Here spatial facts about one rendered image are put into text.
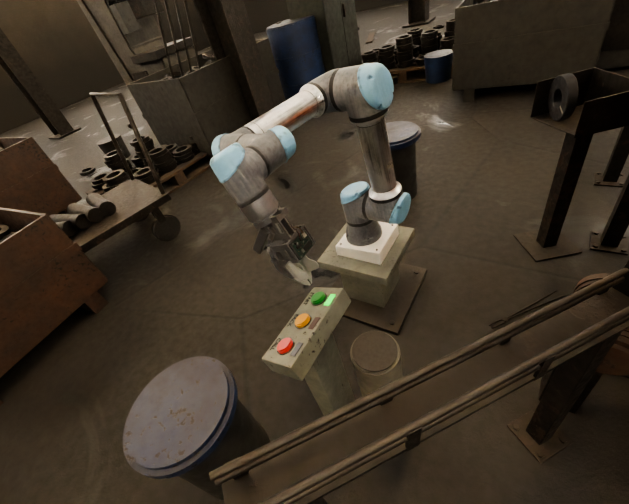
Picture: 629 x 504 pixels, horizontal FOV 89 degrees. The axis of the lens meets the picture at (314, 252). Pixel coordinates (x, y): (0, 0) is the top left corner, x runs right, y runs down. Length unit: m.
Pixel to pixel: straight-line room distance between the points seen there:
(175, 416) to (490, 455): 0.94
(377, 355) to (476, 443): 0.58
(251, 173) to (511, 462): 1.12
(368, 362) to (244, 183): 0.49
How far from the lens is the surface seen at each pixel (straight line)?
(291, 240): 0.68
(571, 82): 1.54
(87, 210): 2.56
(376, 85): 0.97
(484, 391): 0.57
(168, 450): 1.01
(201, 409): 1.01
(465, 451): 1.29
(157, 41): 6.22
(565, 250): 1.89
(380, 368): 0.80
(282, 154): 0.72
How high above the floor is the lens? 1.22
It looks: 40 degrees down
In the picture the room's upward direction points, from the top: 17 degrees counter-clockwise
